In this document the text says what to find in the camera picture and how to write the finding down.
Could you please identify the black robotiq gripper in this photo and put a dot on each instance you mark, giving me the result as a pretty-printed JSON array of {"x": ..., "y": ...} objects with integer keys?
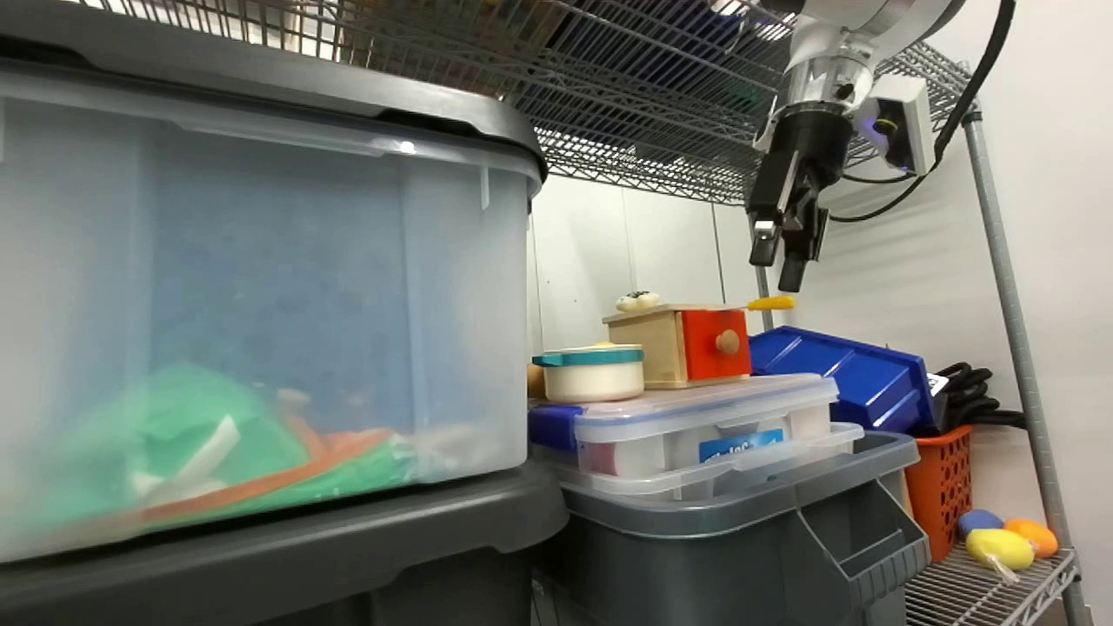
[{"x": 811, "y": 143}]

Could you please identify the yellow toy food piece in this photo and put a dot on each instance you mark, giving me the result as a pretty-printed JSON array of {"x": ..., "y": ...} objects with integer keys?
[{"x": 775, "y": 305}]

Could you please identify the red drawer with wooden knob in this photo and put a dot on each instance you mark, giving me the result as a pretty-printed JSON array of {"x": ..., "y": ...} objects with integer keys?
[{"x": 707, "y": 352}]

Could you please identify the blue plastic bin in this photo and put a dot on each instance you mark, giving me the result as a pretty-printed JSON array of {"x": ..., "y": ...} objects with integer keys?
[{"x": 855, "y": 376}]

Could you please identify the red wooden box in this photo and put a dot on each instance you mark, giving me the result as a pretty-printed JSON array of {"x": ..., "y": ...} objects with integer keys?
[{"x": 649, "y": 347}]

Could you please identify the clear flat container blue rim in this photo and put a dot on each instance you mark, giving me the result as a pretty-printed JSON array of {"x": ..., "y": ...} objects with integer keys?
[{"x": 698, "y": 422}]

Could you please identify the clear flat storage container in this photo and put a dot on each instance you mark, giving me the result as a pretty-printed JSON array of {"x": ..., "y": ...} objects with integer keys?
[{"x": 831, "y": 456}]

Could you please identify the orange perforated basket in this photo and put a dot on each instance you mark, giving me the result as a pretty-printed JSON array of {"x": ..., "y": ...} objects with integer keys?
[{"x": 941, "y": 487}]

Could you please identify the large grey tote bin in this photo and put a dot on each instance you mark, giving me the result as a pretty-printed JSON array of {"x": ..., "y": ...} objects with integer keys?
[{"x": 698, "y": 568}]

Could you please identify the blue soft toy ball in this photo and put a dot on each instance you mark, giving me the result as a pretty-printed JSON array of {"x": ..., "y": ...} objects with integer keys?
[{"x": 979, "y": 524}]

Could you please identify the yellow soft toy ball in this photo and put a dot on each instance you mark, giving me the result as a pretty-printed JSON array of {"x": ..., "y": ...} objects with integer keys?
[{"x": 999, "y": 546}]

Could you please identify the orange soft toy ball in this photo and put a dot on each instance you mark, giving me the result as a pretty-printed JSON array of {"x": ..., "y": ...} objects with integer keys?
[{"x": 1036, "y": 536}]

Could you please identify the clear tote with dark lid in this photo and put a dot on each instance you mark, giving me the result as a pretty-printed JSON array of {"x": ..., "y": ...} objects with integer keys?
[{"x": 289, "y": 291}]

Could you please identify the dark grey tote bin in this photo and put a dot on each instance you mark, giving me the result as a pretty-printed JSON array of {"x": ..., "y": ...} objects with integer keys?
[{"x": 348, "y": 557}]

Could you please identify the green fabric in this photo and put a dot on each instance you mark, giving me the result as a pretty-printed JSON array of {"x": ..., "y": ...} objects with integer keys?
[{"x": 174, "y": 440}]

